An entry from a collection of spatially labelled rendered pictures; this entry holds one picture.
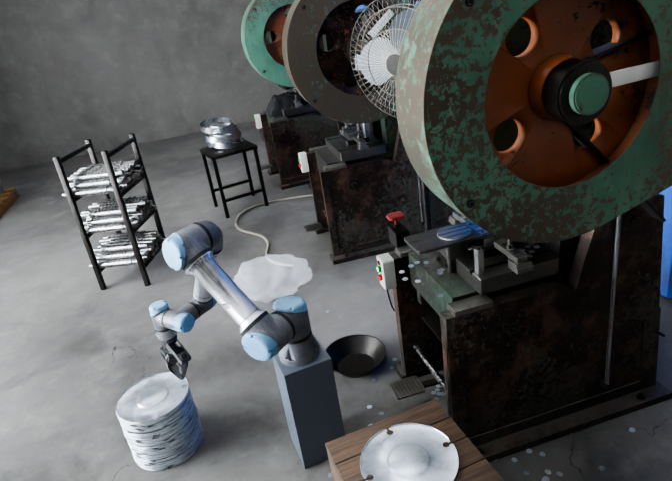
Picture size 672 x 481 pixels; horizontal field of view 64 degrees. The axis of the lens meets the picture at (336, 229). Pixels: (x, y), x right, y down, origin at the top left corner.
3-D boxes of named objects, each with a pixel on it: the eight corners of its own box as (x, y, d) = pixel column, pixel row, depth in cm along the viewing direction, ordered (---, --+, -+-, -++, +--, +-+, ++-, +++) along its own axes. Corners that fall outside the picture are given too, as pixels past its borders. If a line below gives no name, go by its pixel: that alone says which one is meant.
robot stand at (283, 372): (305, 469, 207) (284, 376, 189) (290, 438, 223) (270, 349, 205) (348, 451, 213) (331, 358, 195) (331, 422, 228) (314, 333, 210)
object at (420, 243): (420, 284, 193) (417, 251, 188) (405, 268, 206) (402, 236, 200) (484, 267, 198) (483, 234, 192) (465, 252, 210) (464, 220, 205)
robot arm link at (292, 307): (318, 325, 197) (312, 293, 191) (296, 347, 187) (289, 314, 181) (292, 319, 203) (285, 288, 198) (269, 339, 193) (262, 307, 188)
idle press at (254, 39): (275, 199, 489) (233, -10, 418) (255, 172, 576) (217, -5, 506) (428, 161, 525) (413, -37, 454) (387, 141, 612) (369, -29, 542)
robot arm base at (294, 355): (286, 372, 191) (281, 349, 187) (274, 350, 204) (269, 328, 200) (326, 357, 195) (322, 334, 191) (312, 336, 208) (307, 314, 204)
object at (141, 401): (116, 434, 204) (115, 432, 203) (116, 388, 229) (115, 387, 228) (193, 406, 212) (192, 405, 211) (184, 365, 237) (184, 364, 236)
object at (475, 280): (481, 295, 182) (480, 280, 180) (425, 244, 223) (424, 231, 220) (559, 273, 188) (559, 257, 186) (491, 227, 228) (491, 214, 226)
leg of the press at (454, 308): (458, 473, 196) (443, 252, 160) (444, 450, 206) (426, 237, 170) (671, 398, 214) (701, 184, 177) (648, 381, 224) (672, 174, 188)
